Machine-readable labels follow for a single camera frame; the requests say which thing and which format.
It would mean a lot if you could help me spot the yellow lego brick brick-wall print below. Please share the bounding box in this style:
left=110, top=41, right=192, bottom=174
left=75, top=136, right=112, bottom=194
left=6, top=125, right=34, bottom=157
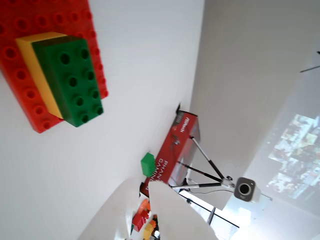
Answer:
left=15, top=31, right=70, bottom=120

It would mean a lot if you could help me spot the large green lego brick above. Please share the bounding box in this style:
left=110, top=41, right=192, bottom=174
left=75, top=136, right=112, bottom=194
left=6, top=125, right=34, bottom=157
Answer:
left=31, top=35, right=105, bottom=129

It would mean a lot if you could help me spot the red cardboard box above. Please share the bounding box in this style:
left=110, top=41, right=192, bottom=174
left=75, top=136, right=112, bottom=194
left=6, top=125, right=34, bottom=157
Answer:
left=139, top=109, right=201, bottom=196

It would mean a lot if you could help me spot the red lego baseplate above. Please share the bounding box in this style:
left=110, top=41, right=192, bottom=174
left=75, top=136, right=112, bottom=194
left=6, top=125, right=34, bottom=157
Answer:
left=0, top=0, right=110, bottom=134

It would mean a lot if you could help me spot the white black camera tripod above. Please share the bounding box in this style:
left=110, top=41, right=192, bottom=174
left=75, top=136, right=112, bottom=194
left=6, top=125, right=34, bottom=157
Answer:
left=169, top=134, right=237, bottom=194

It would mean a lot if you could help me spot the orange lego piece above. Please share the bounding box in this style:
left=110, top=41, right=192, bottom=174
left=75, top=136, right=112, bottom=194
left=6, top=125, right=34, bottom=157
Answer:
left=138, top=198, right=153, bottom=214

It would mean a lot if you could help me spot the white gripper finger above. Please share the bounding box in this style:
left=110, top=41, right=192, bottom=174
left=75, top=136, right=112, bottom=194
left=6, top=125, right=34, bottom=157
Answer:
left=148, top=180, right=219, bottom=240
left=75, top=177, right=151, bottom=240

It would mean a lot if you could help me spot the grey white webcam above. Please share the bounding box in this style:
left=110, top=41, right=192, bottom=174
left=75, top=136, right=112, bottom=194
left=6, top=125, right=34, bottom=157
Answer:
left=233, top=176, right=262, bottom=204

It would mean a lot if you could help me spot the small green lego brick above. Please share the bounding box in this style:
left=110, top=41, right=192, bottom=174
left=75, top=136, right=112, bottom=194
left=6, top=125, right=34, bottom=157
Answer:
left=140, top=152, right=157, bottom=177

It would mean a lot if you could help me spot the small yellow lego piece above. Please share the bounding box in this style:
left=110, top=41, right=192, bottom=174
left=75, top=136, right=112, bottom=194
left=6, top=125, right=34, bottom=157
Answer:
left=142, top=222, right=156, bottom=239

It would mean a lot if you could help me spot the small red lego brick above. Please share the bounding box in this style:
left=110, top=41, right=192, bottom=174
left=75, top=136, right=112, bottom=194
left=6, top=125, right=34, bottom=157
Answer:
left=131, top=212, right=149, bottom=233

